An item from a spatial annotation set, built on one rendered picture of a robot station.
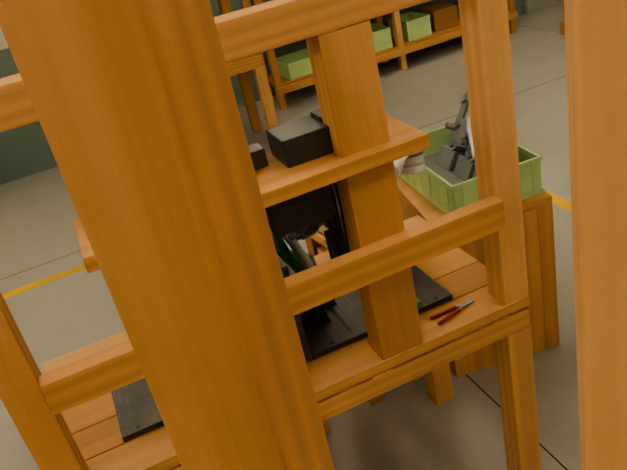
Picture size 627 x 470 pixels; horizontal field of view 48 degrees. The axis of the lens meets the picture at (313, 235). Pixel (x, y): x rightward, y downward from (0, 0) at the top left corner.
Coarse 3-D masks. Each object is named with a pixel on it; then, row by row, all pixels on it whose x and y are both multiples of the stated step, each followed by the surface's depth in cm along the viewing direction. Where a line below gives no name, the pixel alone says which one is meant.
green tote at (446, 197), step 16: (432, 144) 339; (528, 160) 286; (400, 176) 337; (416, 176) 315; (432, 176) 297; (528, 176) 289; (432, 192) 303; (448, 192) 286; (464, 192) 283; (528, 192) 293; (448, 208) 291
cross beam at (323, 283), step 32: (448, 224) 190; (480, 224) 195; (352, 256) 185; (384, 256) 186; (416, 256) 190; (288, 288) 178; (320, 288) 182; (352, 288) 186; (128, 352) 168; (64, 384) 164; (96, 384) 167
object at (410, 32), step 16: (256, 0) 681; (512, 0) 793; (400, 16) 796; (416, 16) 790; (432, 16) 775; (448, 16) 777; (512, 16) 796; (384, 32) 752; (400, 32) 754; (416, 32) 767; (432, 32) 784; (448, 32) 777; (512, 32) 809; (304, 48) 767; (384, 48) 760; (400, 48) 759; (416, 48) 764; (272, 64) 712; (288, 64) 722; (304, 64) 730; (400, 64) 770; (272, 80) 724; (288, 80) 731; (304, 80) 727; (272, 96) 770
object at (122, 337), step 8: (416, 216) 276; (408, 224) 272; (416, 224) 271; (320, 256) 264; (328, 256) 263; (112, 336) 246; (120, 336) 244; (96, 344) 243; (104, 344) 242; (112, 344) 241; (72, 352) 241; (80, 352) 240; (88, 352) 239; (96, 352) 238; (56, 360) 239; (64, 360) 238; (72, 360) 237; (48, 368) 236; (56, 368) 235
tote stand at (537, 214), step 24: (408, 192) 322; (408, 216) 325; (432, 216) 297; (528, 216) 293; (552, 216) 296; (480, 240) 293; (528, 240) 298; (552, 240) 301; (528, 264) 304; (552, 264) 306; (528, 288) 309; (552, 288) 312; (552, 312) 318; (552, 336) 324; (456, 360) 318; (480, 360) 321
